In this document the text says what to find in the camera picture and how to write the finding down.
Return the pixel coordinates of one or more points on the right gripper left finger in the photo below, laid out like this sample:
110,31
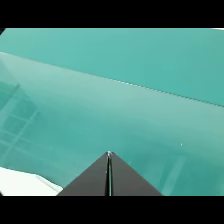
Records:
93,181

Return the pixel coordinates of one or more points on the white garment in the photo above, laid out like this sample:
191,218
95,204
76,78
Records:
23,183

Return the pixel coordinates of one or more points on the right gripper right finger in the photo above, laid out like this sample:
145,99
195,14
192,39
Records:
128,181

